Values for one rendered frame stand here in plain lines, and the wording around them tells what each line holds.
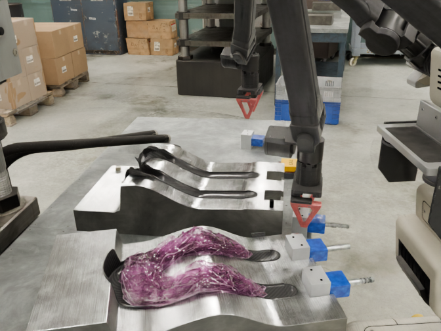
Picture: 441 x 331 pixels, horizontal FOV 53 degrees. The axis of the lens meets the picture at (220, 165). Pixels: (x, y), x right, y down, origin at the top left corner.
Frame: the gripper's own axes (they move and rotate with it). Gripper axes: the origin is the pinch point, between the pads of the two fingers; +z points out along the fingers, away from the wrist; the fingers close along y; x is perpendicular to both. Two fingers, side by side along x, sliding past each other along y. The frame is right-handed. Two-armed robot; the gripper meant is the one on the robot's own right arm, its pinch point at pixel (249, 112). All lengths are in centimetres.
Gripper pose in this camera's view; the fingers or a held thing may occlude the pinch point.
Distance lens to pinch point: 152.8
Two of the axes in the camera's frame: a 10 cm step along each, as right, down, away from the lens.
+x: 9.6, 1.1, -2.6
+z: 0.1, 9.1, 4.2
